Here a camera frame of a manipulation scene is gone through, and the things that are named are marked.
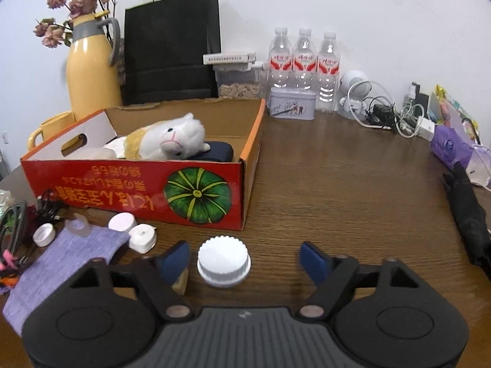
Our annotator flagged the small white desk fan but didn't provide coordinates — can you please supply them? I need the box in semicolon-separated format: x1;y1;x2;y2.
338;70;372;119

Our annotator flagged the white face mask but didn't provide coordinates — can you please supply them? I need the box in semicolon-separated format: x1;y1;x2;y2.
104;135;127;151

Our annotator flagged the yellow white plush toy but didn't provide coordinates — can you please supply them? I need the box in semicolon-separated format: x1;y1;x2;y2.
115;112;211;160

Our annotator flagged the purple burlap pouch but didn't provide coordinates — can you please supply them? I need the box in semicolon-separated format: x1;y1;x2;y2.
2;225;130;336

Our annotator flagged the white printed tin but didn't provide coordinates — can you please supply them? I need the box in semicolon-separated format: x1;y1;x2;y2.
267;87;317;120

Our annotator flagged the red cardboard box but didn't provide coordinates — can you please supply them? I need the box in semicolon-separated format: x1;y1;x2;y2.
21;98;266;231

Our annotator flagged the black folded umbrella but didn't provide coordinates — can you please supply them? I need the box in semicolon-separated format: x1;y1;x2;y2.
442;161;491;267

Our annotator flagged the black white braided cable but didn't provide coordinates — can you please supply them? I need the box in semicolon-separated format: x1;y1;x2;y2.
0;199;29;255

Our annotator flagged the pink clip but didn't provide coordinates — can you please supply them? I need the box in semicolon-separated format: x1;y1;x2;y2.
0;249;20;271

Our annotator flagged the clear food container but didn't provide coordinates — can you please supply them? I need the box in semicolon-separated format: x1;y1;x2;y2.
213;61;267;100

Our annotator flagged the black paper bag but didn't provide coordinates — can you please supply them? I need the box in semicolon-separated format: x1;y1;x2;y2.
123;0;223;106

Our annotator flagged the white flat packet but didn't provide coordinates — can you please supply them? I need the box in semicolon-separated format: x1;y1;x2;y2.
203;51;257;65

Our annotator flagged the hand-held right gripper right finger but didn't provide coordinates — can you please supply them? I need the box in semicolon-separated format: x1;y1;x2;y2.
295;241;420;320

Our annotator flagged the colourful snack packet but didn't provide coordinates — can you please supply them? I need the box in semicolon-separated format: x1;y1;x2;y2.
427;84;482;142

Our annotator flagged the clear water bottle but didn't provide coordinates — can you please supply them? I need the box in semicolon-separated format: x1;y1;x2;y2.
269;27;294;89
316;32;341;113
292;28;318;89

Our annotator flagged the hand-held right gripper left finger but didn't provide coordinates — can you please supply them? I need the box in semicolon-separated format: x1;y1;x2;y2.
68;241;194;320

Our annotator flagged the round white lid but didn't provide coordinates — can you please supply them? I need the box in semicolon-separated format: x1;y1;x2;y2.
108;213;137;232

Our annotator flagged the white cap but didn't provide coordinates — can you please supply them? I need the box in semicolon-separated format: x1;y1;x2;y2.
33;223;57;247

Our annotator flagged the yellow thermos jug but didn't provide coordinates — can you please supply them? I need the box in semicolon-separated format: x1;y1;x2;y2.
65;11;123;121

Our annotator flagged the purple tissue pack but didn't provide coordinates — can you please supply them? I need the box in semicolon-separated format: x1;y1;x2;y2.
430;125;491;190

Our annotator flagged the beige block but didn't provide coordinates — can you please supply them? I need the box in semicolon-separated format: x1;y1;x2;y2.
171;268;188;294

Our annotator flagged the black usb cable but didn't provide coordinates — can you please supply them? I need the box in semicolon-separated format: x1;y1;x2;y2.
25;190;68;225

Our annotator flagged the white ridged lid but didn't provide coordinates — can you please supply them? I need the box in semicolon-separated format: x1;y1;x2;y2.
197;236;252;288

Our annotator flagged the yellow mug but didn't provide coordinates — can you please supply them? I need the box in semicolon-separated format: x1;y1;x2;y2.
28;111;77;151

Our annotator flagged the tangle of charger cables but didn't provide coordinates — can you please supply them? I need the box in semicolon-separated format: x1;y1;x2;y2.
347;80;426;139

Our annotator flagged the white charger block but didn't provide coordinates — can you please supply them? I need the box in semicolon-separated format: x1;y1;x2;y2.
416;117;438;140

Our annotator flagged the small black device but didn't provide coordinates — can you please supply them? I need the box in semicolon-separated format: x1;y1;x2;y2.
403;82;430;117

